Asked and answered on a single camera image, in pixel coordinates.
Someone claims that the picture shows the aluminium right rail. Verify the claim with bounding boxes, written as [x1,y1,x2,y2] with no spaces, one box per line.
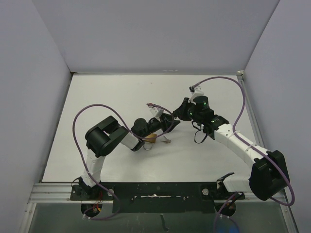
[236,70,298,233]

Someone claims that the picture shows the small silver keys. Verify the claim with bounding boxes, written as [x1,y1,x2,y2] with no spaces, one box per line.
[161,136,172,144]

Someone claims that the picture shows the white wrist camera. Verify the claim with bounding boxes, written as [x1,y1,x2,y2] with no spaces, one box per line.
[147,103,164,117]
[188,83,204,102]

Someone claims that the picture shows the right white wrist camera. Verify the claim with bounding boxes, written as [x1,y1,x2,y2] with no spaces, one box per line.
[188,83,204,102]

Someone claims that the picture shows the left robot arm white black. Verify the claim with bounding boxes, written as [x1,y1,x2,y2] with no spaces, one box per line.
[79,113,180,200]

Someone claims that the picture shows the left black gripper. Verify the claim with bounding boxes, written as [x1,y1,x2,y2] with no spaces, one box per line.
[140,113,180,138]

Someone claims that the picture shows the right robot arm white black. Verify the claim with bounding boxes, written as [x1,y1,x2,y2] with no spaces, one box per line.
[173,96,290,200]

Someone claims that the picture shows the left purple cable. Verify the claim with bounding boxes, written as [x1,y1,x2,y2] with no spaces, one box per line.
[72,103,174,220]

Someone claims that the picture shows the brass padlock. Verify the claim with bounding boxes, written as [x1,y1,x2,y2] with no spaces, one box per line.
[143,133,157,150]

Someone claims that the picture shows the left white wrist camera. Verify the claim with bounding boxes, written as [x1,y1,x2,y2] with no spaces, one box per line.
[147,103,164,117]

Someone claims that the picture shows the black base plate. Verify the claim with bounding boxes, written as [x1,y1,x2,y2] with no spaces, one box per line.
[70,182,232,217]

